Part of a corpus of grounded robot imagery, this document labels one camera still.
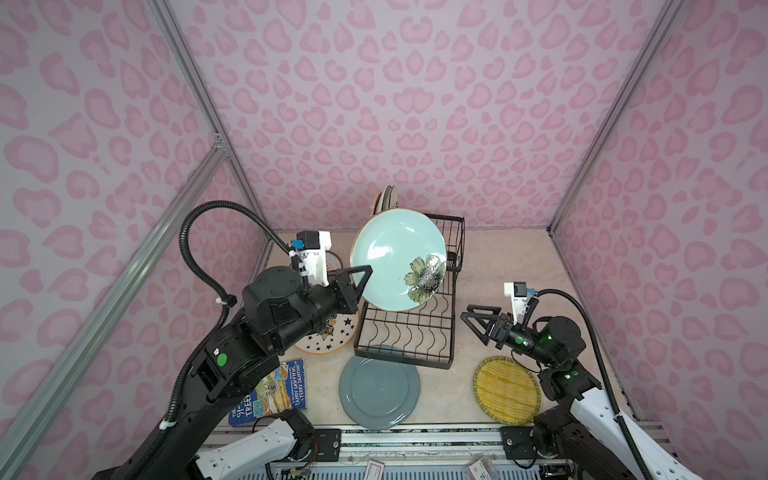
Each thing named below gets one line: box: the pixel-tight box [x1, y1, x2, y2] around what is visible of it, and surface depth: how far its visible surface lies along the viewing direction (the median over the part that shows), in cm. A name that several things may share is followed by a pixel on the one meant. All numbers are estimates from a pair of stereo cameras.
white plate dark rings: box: [380, 185, 392, 212], surface depth 76 cm
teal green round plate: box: [339, 355, 421, 430], surface depth 83 cm
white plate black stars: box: [295, 310, 360, 355], surface depth 92 cm
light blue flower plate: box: [350, 208, 447, 312], surface depth 59 cm
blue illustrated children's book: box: [228, 359, 307, 426], surface depth 80 cm
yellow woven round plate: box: [473, 355, 541, 426], surface depth 82 cm
